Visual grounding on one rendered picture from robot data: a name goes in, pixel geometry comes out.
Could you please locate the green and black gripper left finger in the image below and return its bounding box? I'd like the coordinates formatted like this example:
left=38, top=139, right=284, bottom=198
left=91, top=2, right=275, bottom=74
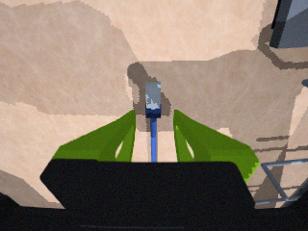
left=50, top=110, right=136, bottom=162

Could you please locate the blue cable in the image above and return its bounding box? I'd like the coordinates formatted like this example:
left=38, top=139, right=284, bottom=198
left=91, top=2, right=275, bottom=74
left=150, top=118, right=157, bottom=162

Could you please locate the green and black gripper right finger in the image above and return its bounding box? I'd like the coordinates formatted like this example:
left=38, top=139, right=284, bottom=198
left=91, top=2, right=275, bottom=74
left=173, top=110, right=260, bottom=183

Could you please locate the grey patch panel rack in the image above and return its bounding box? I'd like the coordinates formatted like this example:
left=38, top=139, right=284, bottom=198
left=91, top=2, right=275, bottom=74
left=255, top=0, right=308, bottom=207

